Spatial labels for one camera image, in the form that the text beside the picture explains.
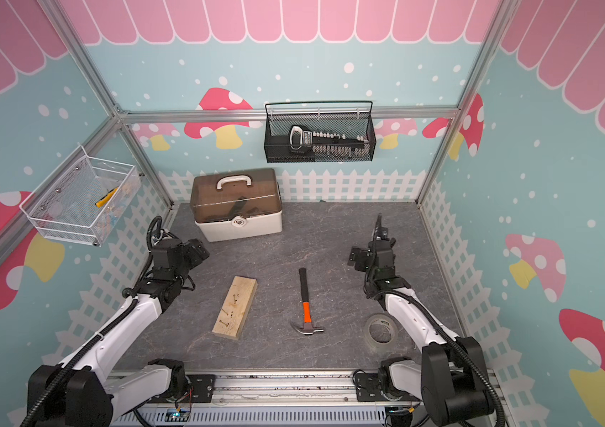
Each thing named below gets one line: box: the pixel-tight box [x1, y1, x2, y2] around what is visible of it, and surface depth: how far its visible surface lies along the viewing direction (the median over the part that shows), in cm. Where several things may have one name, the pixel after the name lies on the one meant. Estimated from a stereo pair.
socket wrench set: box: [289, 124, 371, 159], surface depth 91 cm
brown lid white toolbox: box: [190, 168, 283, 243], surface depth 99 cm
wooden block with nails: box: [211, 275, 259, 340], surface depth 87 cm
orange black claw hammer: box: [290, 266, 325, 336], surface depth 90 cm
